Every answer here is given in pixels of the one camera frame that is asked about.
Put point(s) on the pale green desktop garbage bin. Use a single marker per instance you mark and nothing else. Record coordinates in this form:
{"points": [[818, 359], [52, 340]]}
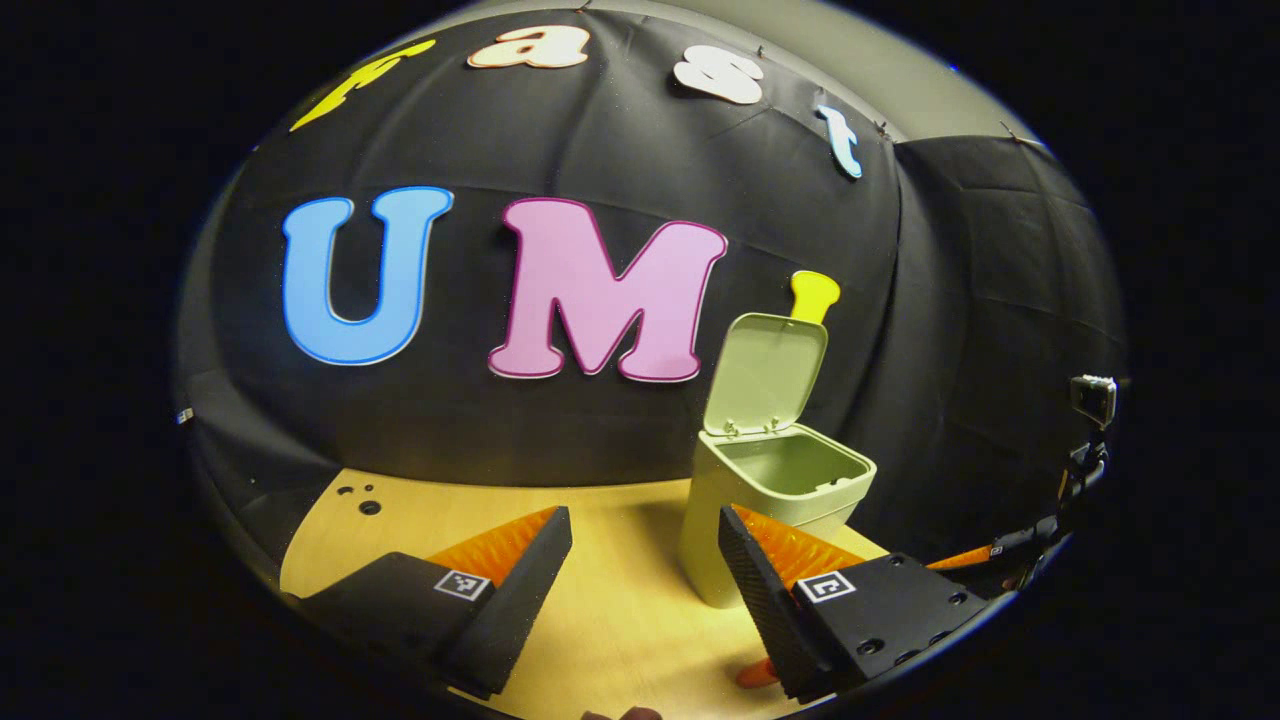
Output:
{"points": [[760, 480]]}

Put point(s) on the black backdrop cloth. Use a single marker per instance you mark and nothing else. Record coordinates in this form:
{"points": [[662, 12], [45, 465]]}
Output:
{"points": [[600, 420]]}

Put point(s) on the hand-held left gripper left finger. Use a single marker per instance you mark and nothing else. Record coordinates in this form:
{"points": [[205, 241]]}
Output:
{"points": [[510, 610]]}

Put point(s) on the wooden desktop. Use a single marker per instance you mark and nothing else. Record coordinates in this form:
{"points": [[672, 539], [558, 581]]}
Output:
{"points": [[620, 600]]}

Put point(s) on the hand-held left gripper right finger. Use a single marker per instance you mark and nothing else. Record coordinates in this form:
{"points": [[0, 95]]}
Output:
{"points": [[770, 610]]}

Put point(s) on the red pop can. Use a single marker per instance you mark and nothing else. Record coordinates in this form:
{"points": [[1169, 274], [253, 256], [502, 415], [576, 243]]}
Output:
{"points": [[757, 675]]}

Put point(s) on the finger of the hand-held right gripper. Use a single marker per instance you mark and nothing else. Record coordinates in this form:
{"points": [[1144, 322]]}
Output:
{"points": [[960, 560]]}

